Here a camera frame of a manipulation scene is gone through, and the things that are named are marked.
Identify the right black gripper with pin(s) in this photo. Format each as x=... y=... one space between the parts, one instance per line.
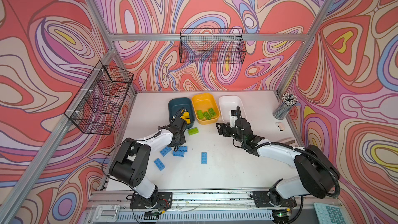
x=226 y=126

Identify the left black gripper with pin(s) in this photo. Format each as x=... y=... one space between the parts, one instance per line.
x=183 y=139

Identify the yellow long lego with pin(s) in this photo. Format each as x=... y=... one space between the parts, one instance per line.
x=185 y=115

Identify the green lego cluster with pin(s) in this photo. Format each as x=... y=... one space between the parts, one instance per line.
x=192 y=131
x=207 y=115

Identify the blue lego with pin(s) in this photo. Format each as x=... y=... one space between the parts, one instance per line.
x=159 y=164
x=203 y=158
x=178 y=153
x=165 y=151
x=182 y=148

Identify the green lego plate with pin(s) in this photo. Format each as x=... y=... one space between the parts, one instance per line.
x=200 y=115

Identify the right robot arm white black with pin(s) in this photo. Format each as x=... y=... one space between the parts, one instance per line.
x=316 y=175

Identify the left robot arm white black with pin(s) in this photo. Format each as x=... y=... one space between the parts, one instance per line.
x=130 y=163

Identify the dark teal plastic bin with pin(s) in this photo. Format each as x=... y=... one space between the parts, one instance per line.
x=182 y=102

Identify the white plastic bin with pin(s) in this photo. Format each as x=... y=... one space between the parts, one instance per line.
x=228 y=103

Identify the yellow plastic bin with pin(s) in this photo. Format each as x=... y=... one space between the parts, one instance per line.
x=203 y=102

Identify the small pink eraser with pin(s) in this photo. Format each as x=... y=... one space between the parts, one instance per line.
x=280 y=126

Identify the cup of pens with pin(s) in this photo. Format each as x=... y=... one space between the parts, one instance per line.
x=286 y=103

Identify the teal calculator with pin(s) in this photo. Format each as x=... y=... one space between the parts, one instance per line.
x=330 y=214

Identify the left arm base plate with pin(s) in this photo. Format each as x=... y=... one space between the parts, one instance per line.
x=159 y=200

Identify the front aluminium rail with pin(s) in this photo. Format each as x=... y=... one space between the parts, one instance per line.
x=211 y=206

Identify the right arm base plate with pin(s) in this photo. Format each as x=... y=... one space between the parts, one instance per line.
x=267 y=199

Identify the back wall wire basket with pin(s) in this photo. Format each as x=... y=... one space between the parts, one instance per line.
x=212 y=45

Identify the wall wire basket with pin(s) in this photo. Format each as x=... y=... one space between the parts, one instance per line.
x=104 y=93
x=212 y=45

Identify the left wall wire basket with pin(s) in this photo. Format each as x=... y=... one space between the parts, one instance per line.
x=104 y=93

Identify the grey metal handle plate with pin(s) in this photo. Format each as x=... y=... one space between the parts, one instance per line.
x=106 y=214

